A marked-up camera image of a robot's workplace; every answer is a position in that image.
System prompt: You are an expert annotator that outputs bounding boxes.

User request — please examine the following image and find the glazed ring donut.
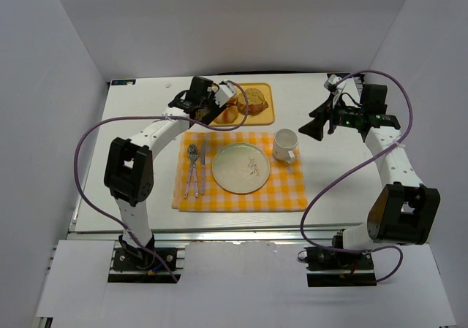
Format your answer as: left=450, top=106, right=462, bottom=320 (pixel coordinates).
left=227, top=94, right=238, bottom=106

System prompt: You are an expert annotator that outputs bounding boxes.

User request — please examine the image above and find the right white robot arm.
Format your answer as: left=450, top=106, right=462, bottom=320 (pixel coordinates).
left=298, top=84, right=441, bottom=253

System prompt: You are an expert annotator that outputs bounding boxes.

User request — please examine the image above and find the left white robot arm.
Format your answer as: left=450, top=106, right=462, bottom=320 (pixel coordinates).
left=104, top=77, right=237, bottom=261

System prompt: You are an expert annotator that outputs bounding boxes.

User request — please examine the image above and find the sliced herb bread loaf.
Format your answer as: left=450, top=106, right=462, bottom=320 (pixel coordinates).
left=236, top=88, right=268, bottom=115

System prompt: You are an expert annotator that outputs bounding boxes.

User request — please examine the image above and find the orange striped round bun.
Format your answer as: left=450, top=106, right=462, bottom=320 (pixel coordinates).
left=214, top=105, right=238, bottom=124

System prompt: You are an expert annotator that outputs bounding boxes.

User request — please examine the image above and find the white ceramic mug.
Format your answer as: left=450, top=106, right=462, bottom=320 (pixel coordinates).
left=273, top=129, right=298, bottom=164

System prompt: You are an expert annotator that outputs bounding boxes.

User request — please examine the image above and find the blue corner sticker right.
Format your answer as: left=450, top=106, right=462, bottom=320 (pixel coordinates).
left=326, top=72, right=348, bottom=78

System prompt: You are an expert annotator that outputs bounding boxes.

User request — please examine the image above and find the blue corner sticker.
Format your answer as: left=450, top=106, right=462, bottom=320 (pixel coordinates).
left=110, top=79, right=136, bottom=86
left=326, top=72, right=348, bottom=78

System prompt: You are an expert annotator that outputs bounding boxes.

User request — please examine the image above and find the yellow plastic tray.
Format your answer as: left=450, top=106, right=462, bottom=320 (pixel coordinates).
left=210, top=83, right=275, bottom=127

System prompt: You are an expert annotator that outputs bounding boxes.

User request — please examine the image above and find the cream plate with sprig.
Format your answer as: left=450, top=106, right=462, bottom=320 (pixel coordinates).
left=211, top=142, right=271, bottom=194

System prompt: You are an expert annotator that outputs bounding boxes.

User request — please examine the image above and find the blue corner sticker left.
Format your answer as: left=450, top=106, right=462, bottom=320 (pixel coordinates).
left=110, top=79, right=136, bottom=86

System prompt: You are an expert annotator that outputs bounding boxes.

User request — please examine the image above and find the yellow checkered placemat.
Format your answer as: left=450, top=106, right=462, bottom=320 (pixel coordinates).
left=172, top=131, right=307, bottom=213

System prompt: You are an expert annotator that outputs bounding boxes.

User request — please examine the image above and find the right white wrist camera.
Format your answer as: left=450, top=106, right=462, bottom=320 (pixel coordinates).
left=324, top=76, right=346, bottom=107

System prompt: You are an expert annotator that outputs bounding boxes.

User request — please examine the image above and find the pink handled spoon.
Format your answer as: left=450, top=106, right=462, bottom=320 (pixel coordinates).
left=184, top=143, right=199, bottom=199

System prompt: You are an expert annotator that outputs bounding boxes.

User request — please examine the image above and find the pink handled knife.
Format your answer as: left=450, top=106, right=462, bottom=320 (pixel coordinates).
left=200, top=138, right=206, bottom=195

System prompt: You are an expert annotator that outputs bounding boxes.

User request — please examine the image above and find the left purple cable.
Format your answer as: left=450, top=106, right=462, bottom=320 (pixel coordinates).
left=73, top=81, right=250, bottom=283

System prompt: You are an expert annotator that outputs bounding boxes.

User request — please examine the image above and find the aluminium table edge rail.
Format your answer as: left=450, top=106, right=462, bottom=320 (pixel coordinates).
left=66, top=224, right=357, bottom=243

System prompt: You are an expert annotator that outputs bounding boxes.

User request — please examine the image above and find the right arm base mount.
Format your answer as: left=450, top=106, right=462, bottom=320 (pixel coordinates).
left=302, top=247, right=377, bottom=288

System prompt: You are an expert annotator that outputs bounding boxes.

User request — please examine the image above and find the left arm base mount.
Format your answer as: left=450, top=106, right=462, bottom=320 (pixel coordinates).
left=107, top=245, right=185, bottom=284

